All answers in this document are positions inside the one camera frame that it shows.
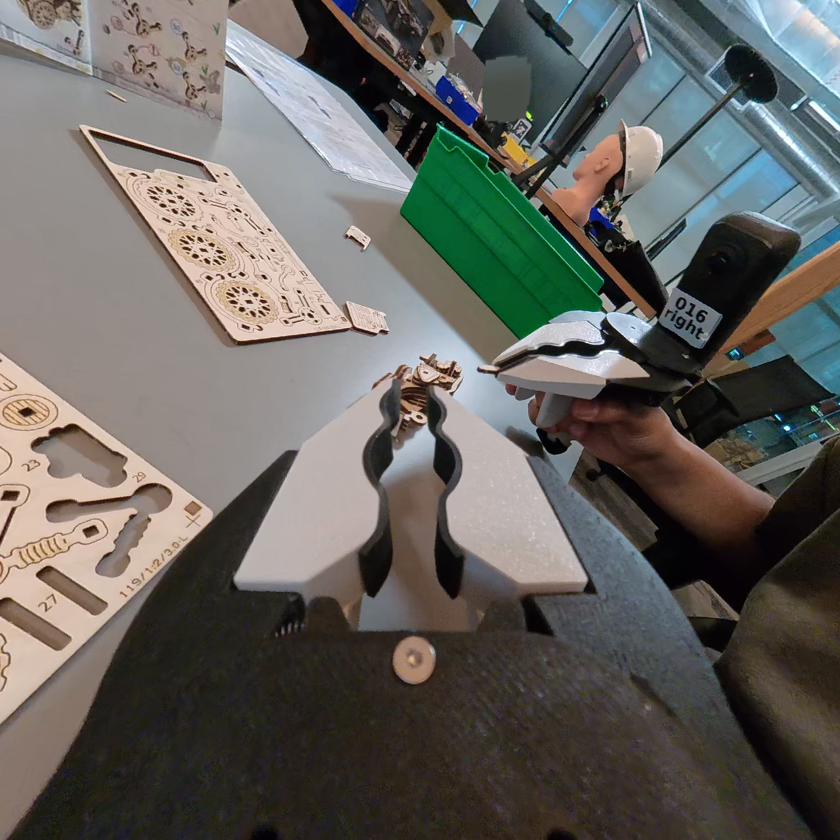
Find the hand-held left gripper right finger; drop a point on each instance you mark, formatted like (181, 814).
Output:
(512, 518)

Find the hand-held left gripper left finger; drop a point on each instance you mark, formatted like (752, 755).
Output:
(315, 512)

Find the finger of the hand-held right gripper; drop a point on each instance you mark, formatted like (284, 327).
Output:
(571, 374)
(564, 331)

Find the wooden mechanical model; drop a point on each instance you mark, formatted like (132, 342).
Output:
(426, 380)

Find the person's right forearm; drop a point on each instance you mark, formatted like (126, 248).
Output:
(709, 499)

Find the grey desk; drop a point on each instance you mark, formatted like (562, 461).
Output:
(98, 275)

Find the person's right hand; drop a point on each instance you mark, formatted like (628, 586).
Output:
(623, 433)

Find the wooden-edged background table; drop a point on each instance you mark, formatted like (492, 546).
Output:
(577, 231)

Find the green plastic bin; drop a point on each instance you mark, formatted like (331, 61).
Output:
(499, 249)

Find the wooden beam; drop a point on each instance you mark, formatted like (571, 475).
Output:
(787, 295)

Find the mannequin head bust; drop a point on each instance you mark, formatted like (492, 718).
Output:
(594, 177)

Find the partly emptied wooden sheet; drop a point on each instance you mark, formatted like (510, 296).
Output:
(148, 469)

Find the white hard hat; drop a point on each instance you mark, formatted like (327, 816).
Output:
(643, 154)

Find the small wooden slotted piece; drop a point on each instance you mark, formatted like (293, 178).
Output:
(367, 318)

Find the small wooden notched piece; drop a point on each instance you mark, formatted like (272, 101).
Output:
(358, 237)

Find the small blue storage bin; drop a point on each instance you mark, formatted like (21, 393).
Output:
(459, 98)

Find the wooden gear parts sheet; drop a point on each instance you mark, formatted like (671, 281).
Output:
(216, 249)

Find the person's olive shirt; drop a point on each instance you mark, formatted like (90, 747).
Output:
(787, 623)

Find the black round head on pole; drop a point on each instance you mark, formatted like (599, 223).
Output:
(751, 72)

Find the tiny wooden stick piece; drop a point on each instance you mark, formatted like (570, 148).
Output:
(116, 96)

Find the illustrated instruction booklet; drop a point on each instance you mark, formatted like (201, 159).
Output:
(157, 59)

